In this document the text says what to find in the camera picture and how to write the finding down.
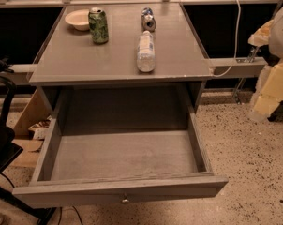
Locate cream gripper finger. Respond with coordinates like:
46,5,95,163
248,61,283,122
248,20,273,47

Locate green soda can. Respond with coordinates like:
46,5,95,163
88,7,109,44

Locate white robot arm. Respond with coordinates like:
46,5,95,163
248,7,283,122

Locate silver blue can lying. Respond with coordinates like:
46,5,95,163
141,7,156,32

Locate grey cabinet with top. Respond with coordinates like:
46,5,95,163
29,4,211,122

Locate open grey top drawer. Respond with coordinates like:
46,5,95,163
11,87,230,209

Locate metal diagonal rod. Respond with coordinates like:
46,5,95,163
232,45,261,105

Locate clear plastic water bottle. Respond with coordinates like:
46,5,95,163
137,31,156,72

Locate white paper bowl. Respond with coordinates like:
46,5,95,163
65,9,89,31

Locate cardboard box pieces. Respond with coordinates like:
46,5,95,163
12,89,51,168

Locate black chair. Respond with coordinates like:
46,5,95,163
0,76,55,225

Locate white cable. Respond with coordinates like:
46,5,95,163
212,0,242,79

